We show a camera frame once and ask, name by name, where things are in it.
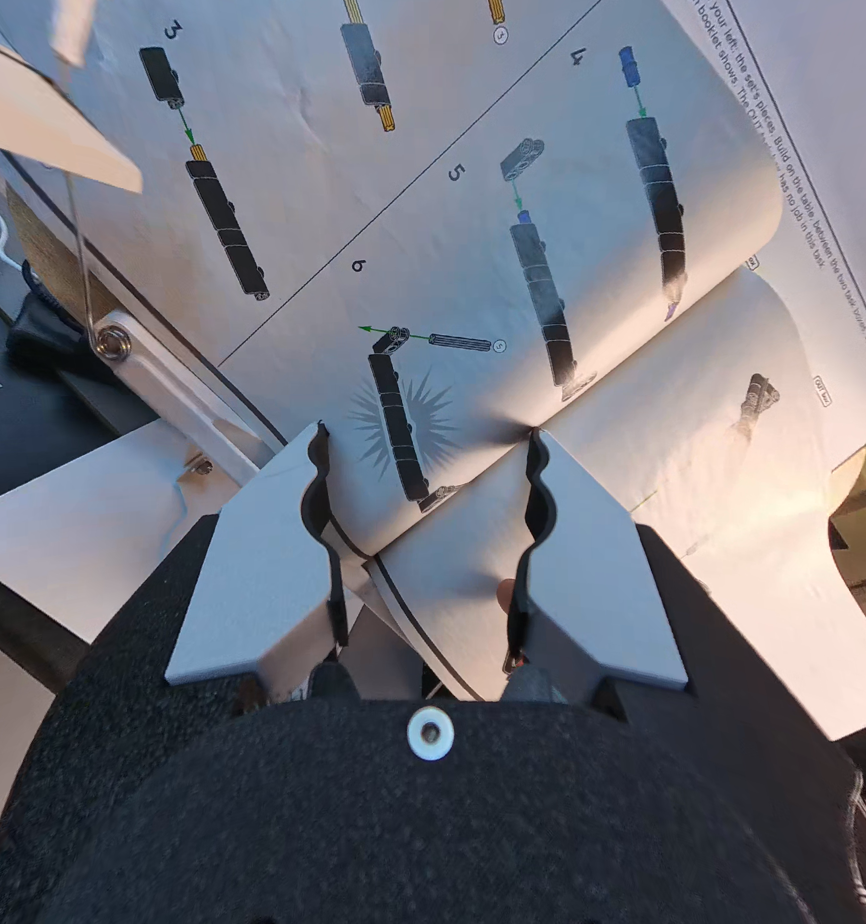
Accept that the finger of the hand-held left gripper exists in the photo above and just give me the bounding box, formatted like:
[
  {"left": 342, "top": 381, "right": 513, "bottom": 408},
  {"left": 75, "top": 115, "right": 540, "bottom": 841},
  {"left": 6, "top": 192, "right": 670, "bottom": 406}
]
[
  {"left": 0, "top": 35, "right": 144, "bottom": 193},
  {"left": 49, "top": 0, "right": 99, "bottom": 67}
]

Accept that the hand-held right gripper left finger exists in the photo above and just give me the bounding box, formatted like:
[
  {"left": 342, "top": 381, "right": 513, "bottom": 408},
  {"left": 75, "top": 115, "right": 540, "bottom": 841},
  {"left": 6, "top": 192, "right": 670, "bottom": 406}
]
[{"left": 165, "top": 421, "right": 349, "bottom": 706}]

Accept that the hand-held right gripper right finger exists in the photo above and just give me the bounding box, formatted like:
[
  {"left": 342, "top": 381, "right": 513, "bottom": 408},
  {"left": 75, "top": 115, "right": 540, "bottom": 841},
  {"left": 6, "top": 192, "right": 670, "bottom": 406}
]
[{"left": 504, "top": 427, "right": 688, "bottom": 706}]

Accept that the white stand base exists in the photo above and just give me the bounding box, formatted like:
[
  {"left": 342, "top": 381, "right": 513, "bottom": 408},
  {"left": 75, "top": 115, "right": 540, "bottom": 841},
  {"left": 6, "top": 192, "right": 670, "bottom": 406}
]
[{"left": 0, "top": 309, "right": 290, "bottom": 645}]

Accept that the black power adapter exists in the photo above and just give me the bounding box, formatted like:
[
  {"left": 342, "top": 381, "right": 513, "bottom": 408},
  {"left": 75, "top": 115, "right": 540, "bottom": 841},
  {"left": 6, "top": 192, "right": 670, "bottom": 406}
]
[{"left": 6, "top": 295, "right": 120, "bottom": 385}]

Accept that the white cable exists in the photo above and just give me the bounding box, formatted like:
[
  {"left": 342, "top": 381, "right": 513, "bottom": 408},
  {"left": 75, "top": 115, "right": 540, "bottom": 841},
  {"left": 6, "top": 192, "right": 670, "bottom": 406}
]
[{"left": 0, "top": 189, "right": 33, "bottom": 284}]

